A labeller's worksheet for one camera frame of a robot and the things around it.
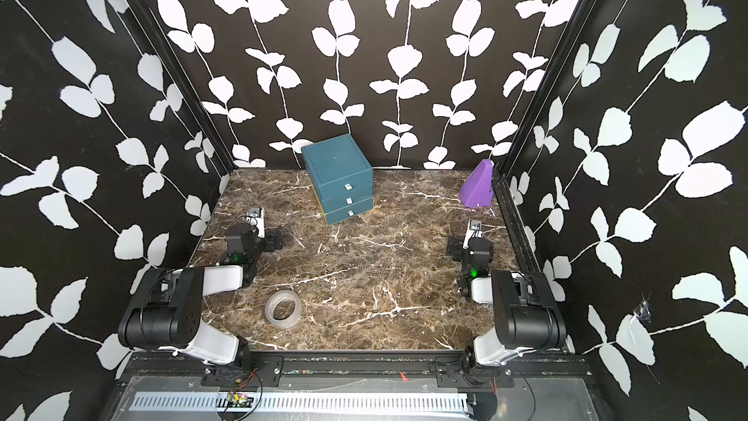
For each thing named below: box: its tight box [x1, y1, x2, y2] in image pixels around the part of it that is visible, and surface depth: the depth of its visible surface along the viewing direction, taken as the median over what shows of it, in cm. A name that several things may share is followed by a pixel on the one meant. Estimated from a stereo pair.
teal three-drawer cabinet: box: [300, 133, 374, 226], surface depth 95 cm
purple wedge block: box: [459, 158, 494, 209], surface depth 106 cm
